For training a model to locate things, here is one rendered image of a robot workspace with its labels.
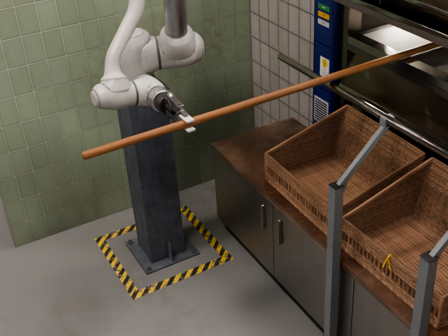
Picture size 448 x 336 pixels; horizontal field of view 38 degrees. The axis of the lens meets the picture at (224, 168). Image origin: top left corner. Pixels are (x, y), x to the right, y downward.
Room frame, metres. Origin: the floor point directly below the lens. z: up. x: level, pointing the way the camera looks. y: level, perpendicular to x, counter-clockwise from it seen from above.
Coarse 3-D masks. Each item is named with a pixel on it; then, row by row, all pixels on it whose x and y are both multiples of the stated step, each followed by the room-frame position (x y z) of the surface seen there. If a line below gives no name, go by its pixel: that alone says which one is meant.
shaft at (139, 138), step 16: (416, 48) 2.61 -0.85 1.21; (432, 48) 2.64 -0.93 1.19; (368, 64) 2.48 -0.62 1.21; (320, 80) 2.37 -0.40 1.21; (272, 96) 2.26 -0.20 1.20; (208, 112) 2.15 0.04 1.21; (224, 112) 2.16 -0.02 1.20; (160, 128) 2.05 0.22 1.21; (176, 128) 2.07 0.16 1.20; (112, 144) 1.96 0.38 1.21; (128, 144) 1.98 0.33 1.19
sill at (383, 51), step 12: (348, 36) 2.88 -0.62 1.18; (360, 36) 2.86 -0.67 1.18; (360, 48) 2.80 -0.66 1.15; (372, 48) 2.73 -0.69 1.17; (384, 48) 2.70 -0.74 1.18; (408, 60) 2.56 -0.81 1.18; (408, 72) 2.52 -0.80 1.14; (420, 72) 2.46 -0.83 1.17; (432, 72) 2.42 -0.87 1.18; (432, 84) 2.39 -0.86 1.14; (444, 84) 2.34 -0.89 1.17
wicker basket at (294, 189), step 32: (320, 128) 2.75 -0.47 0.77; (352, 128) 2.74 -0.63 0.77; (288, 160) 2.67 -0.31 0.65; (320, 160) 2.75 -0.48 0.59; (352, 160) 2.67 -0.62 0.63; (384, 160) 2.50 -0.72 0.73; (416, 160) 2.31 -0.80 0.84; (288, 192) 2.44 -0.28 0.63; (320, 192) 2.48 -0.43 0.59; (352, 192) 2.46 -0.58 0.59; (320, 224) 2.21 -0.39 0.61
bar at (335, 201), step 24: (312, 72) 2.51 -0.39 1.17; (384, 120) 2.08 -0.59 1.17; (432, 144) 1.88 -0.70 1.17; (336, 192) 1.97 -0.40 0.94; (336, 216) 1.98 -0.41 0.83; (336, 240) 1.98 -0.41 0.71; (336, 264) 1.98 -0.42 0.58; (432, 264) 1.55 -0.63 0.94; (336, 288) 1.98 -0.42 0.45; (432, 288) 1.56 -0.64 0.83; (336, 312) 1.99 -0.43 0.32
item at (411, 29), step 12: (336, 0) 2.73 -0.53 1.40; (372, 0) 2.72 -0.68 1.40; (372, 12) 2.52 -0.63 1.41; (396, 12) 2.54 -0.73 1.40; (408, 12) 2.56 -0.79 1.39; (396, 24) 2.40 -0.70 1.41; (432, 24) 2.39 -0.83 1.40; (444, 24) 2.41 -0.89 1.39; (420, 36) 2.28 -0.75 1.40; (432, 36) 2.23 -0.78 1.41
